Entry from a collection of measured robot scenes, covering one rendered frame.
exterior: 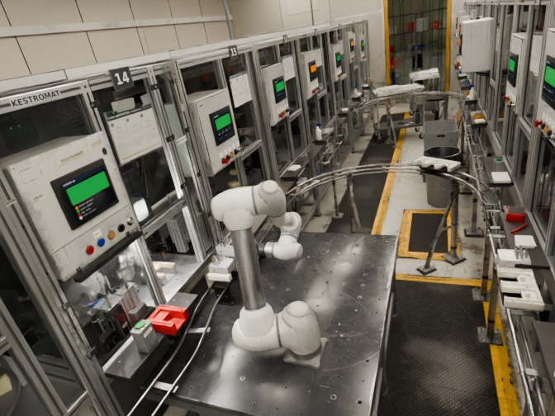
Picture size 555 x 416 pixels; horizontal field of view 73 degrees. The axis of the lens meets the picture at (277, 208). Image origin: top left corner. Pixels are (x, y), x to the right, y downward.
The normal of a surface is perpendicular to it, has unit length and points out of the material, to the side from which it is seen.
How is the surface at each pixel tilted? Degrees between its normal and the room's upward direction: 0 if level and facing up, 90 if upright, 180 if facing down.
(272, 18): 90
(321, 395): 0
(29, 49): 90
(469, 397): 0
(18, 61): 90
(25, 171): 90
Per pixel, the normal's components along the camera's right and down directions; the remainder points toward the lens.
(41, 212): 0.92, 0.01
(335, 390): -0.16, -0.89
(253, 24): -0.35, 0.45
